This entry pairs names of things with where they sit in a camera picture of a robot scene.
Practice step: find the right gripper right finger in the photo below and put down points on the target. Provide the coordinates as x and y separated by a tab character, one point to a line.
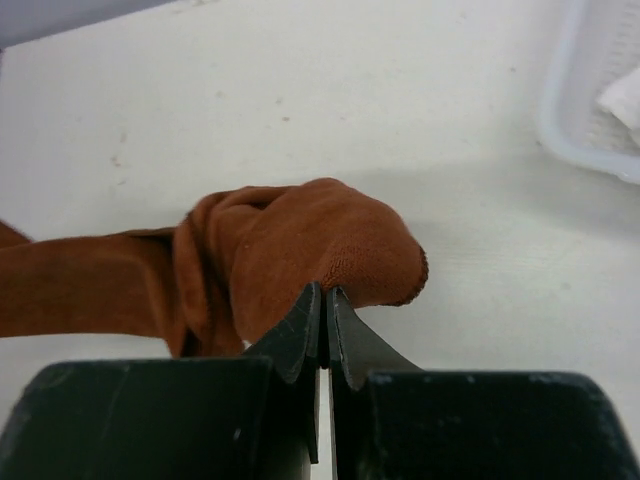
394	420

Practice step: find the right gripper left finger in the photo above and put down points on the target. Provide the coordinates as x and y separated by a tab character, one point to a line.
248	417

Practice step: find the brown towel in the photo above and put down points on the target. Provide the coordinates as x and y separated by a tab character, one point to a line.
222	277

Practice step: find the white towel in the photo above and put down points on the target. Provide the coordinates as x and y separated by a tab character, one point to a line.
621	100

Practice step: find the white plastic basket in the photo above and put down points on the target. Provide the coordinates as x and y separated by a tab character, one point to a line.
598	44

